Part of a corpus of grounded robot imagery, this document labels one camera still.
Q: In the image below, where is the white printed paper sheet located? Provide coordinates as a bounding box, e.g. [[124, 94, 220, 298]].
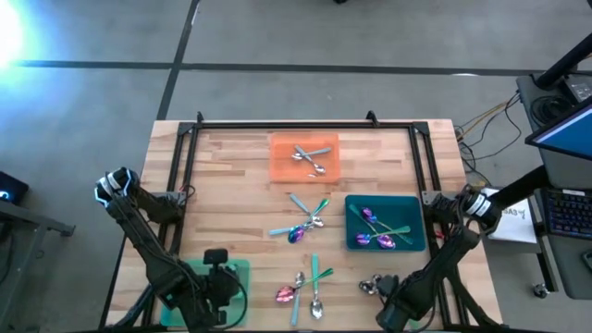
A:
[[482, 186, 538, 245]]

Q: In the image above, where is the dark grey side stand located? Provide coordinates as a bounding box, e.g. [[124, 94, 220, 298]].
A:
[[0, 198, 77, 288]]

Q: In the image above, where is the black pole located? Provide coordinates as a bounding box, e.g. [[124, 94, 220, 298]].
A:
[[489, 165, 550, 209], [535, 31, 592, 90]]

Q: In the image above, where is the black electronic device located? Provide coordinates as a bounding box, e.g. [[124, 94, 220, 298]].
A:
[[0, 170, 30, 207]]

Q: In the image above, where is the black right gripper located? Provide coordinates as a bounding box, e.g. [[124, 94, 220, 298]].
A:
[[369, 273, 401, 302]]

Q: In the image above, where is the computer desk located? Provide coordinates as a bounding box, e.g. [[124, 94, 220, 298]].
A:
[[515, 73, 592, 302]]

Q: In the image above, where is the green translucent plastic bin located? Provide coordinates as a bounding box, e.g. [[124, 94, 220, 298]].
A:
[[159, 257, 252, 328]]

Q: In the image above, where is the blue plastic bin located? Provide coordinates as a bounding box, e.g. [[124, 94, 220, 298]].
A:
[[344, 193, 427, 253]]

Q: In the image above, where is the black aluminium table frame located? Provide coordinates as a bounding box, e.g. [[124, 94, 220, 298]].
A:
[[138, 110, 463, 333]]

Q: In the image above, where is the black keyboard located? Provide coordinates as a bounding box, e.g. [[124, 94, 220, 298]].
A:
[[539, 188, 592, 241]]

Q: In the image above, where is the monitor with blue screen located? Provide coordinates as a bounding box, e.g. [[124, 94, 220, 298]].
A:
[[524, 98, 592, 162]]

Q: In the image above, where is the black power adapter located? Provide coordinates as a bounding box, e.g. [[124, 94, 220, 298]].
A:
[[561, 73, 592, 104]]

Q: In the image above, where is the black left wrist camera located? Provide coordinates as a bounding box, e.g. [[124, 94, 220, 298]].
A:
[[203, 248, 229, 267]]

